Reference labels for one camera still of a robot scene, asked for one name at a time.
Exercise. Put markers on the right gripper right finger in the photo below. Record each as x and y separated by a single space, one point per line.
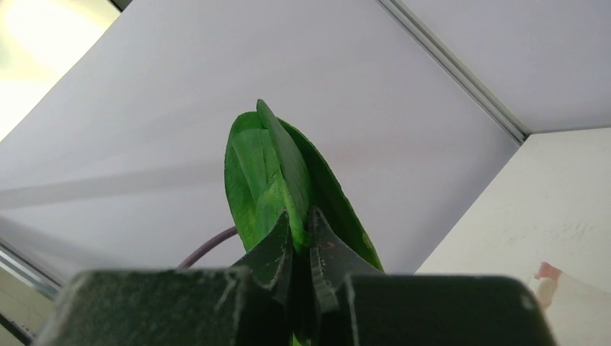
332 262

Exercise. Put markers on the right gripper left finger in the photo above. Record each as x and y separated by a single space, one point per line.
270 262

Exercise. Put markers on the green toy bok choy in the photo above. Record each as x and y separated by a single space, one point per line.
270 167

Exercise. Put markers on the clear pink-dotted zip bag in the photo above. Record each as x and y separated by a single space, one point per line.
577 313

